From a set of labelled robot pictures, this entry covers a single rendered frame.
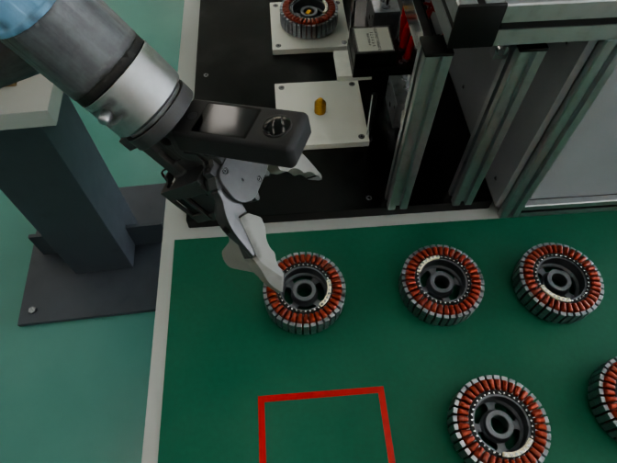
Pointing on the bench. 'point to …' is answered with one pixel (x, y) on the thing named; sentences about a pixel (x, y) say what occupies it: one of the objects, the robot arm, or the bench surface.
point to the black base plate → (375, 191)
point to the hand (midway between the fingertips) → (308, 231)
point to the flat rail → (417, 19)
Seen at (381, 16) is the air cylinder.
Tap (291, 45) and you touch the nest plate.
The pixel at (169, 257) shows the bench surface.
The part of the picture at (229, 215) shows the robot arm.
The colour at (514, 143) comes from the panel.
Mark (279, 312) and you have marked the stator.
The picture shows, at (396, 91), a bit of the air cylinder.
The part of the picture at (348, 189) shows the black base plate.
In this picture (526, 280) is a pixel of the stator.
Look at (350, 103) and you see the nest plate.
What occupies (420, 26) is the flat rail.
